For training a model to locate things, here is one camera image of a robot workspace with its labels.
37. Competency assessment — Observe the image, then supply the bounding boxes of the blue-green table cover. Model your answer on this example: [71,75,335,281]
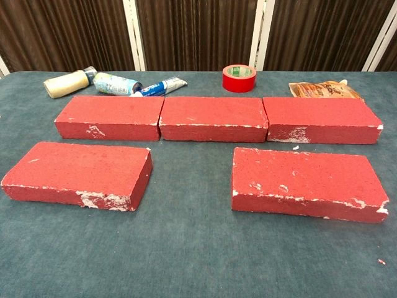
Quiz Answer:
[0,70,397,298]

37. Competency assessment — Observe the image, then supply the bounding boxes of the brown folding screen white frames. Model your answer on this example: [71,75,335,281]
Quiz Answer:
[0,0,397,78]

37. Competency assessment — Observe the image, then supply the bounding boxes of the light blue cleanser tube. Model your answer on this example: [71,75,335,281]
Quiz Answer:
[92,72,144,96]

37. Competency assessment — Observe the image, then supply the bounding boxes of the blue white toothpaste tube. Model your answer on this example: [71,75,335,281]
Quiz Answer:
[129,76,189,98]

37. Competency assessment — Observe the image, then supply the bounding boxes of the red tape roll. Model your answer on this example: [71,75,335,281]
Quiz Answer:
[222,65,257,93]

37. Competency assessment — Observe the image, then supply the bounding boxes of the orange sauce pouch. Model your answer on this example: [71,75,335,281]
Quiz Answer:
[288,79,365,101]

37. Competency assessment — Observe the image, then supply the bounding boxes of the cream plastic bottle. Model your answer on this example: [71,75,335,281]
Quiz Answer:
[43,65,99,99]

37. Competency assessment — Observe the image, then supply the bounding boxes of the red brick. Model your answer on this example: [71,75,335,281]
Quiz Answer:
[54,95,165,142]
[158,96,269,143]
[1,142,154,212]
[231,147,390,224]
[262,96,385,145]

